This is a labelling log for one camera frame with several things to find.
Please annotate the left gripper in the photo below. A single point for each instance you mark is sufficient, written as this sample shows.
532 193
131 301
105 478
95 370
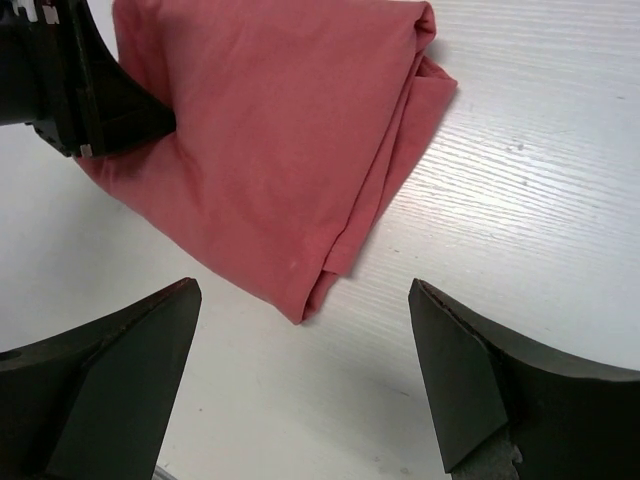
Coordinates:
102 111

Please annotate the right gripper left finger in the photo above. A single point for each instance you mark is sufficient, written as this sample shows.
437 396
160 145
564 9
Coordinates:
94 402

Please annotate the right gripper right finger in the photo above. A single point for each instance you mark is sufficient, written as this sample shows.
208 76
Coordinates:
505 406

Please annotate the salmon pink t-shirt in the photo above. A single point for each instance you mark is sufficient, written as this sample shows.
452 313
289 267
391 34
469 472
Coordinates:
297 123

